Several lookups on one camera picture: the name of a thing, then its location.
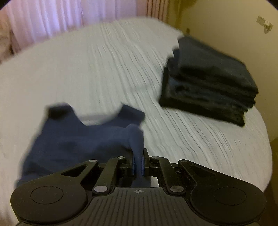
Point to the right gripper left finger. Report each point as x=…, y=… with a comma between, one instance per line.
x=61, y=196

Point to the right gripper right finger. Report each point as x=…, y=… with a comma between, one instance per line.
x=213, y=196

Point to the navy blue sweater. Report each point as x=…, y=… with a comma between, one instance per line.
x=65, y=141

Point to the stack of dark folded clothes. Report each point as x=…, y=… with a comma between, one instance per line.
x=201, y=80

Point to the white striped bedspread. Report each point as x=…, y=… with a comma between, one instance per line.
x=97, y=69

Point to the pink sheer curtain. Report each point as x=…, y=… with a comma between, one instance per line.
x=24, y=23

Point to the wall socket with plug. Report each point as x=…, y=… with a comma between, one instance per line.
x=267, y=26

